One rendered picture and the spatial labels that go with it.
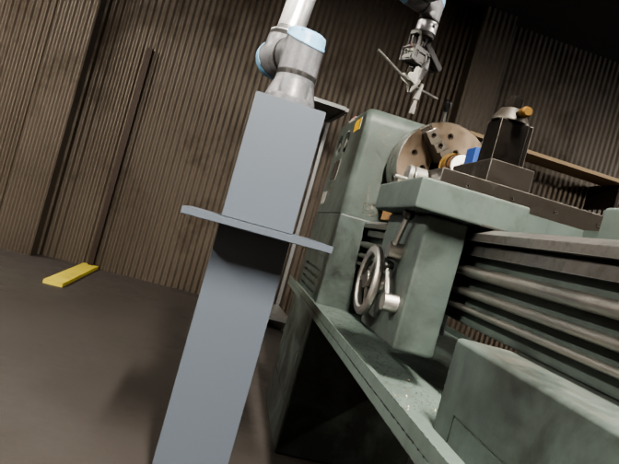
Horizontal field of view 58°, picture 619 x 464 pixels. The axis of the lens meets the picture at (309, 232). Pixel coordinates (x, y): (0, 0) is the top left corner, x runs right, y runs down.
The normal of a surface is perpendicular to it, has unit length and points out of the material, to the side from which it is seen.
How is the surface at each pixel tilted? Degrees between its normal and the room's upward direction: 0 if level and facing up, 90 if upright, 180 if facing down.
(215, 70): 90
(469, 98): 90
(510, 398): 90
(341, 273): 90
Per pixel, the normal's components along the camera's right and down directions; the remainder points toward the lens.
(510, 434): -0.95, -0.26
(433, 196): 0.13, 0.04
